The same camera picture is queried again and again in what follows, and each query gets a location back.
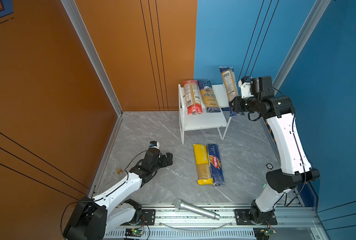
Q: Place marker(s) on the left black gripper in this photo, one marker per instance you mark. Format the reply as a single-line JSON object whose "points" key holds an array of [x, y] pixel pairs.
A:
{"points": [[169, 159]]}

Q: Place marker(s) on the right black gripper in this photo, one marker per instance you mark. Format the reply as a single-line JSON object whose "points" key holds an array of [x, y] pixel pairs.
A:
{"points": [[236, 106]]}

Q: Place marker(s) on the clear label spaghetti bag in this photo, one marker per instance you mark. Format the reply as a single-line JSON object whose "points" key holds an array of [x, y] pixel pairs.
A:
{"points": [[229, 81]]}

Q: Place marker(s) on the blue yellow spaghetti bag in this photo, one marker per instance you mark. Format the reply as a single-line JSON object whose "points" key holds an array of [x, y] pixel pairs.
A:
{"points": [[208, 96]]}

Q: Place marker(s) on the red spaghetti bag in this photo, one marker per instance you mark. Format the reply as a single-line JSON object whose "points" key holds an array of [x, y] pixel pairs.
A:
{"points": [[193, 98]]}

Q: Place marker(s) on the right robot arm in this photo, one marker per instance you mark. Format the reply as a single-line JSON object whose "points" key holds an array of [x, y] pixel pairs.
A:
{"points": [[295, 167]]}

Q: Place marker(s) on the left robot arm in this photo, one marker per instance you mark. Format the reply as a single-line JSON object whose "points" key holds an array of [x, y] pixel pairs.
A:
{"points": [[93, 217]]}

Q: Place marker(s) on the white two-tier metal shelf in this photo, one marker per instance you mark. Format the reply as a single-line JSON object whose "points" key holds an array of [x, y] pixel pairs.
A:
{"points": [[202, 121]]}

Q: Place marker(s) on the small brass bell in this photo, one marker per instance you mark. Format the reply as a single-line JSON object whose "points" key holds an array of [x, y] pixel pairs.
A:
{"points": [[119, 171]]}

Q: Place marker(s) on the silver microphone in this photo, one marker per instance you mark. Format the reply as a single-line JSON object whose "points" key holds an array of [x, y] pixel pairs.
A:
{"points": [[182, 205]]}

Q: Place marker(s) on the blue Barilla spaghetti box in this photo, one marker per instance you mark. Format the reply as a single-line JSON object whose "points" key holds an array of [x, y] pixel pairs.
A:
{"points": [[215, 165]]}

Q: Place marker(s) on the left green circuit board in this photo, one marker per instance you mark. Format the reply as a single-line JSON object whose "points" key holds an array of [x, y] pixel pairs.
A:
{"points": [[134, 233]]}

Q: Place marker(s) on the right circuit board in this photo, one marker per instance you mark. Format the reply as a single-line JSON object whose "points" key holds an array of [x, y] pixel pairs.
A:
{"points": [[261, 234]]}

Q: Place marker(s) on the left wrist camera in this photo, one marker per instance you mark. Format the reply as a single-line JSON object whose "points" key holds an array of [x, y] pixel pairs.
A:
{"points": [[154, 144]]}

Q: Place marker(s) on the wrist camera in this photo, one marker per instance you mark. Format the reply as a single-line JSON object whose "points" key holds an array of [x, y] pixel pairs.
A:
{"points": [[154, 144], [245, 87]]}

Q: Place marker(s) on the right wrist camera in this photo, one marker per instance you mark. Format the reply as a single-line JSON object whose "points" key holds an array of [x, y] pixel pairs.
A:
{"points": [[245, 87]]}

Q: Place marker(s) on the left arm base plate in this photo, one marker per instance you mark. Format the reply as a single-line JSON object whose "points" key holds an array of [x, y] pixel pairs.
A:
{"points": [[148, 215]]}

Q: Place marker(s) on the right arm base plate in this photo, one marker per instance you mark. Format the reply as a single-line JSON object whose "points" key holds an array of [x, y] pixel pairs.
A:
{"points": [[253, 217]]}

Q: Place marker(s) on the aluminium front rail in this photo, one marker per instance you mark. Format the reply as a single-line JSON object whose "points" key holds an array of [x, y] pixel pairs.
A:
{"points": [[294, 223]]}

